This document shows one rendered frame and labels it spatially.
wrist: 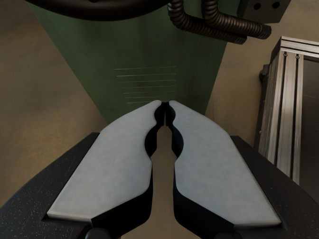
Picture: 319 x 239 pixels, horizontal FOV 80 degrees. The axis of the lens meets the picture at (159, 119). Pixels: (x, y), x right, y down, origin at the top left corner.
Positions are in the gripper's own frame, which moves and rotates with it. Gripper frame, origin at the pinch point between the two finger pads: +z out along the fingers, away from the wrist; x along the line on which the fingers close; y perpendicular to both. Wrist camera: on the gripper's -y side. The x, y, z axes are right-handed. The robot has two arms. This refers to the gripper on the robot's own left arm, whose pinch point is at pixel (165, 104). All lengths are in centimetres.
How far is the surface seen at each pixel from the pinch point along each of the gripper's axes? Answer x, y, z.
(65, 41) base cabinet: -25.5, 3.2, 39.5
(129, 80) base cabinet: -12, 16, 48
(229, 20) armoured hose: 9.7, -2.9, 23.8
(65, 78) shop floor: -56, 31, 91
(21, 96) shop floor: -78, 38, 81
